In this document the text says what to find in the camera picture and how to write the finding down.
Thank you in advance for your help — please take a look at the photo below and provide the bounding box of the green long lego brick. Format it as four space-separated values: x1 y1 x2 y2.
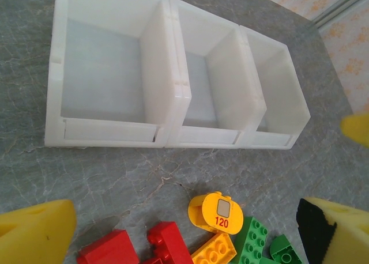
232 216 269 264

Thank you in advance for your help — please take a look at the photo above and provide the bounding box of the yellow long lego brick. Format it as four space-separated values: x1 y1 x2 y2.
191 232 238 264

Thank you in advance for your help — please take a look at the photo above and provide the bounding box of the white plastic bin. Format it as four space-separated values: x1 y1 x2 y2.
167 0 268 149
239 25 311 150
44 0 193 149

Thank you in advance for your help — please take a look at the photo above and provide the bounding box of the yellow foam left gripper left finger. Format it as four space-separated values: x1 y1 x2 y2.
0 199 77 264

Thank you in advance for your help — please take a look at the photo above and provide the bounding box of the red long lego brick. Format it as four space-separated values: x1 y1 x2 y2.
146 221 193 264

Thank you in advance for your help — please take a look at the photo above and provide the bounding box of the green rounded lego piece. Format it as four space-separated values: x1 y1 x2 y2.
269 234 303 264

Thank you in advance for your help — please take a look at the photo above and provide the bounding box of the aluminium corner post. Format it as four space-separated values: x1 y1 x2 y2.
313 0 369 29

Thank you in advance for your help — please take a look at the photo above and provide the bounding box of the red sloped lego brick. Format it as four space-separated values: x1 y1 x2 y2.
77 229 140 264

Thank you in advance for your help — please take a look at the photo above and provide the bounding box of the yellow round lego with 120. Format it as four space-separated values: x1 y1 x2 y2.
187 191 244 235

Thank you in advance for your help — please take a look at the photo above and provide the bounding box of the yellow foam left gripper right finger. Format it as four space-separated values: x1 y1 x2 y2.
296 197 369 264

